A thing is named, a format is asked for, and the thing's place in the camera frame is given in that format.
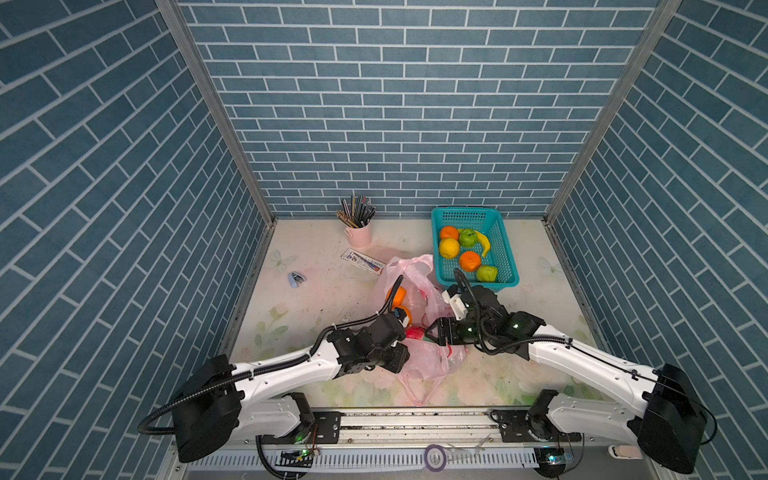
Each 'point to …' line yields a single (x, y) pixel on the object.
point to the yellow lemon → (449, 248)
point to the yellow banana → (484, 240)
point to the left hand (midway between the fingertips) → (406, 357)
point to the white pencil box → (364, 262)
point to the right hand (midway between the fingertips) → (430, 329)
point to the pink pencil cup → (361, 237)
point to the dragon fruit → (415, 332)
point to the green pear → (487, 273)
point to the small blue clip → (295, 278)
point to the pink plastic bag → (431, 365)
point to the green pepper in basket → (467, 238)
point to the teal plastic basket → (487, 221)
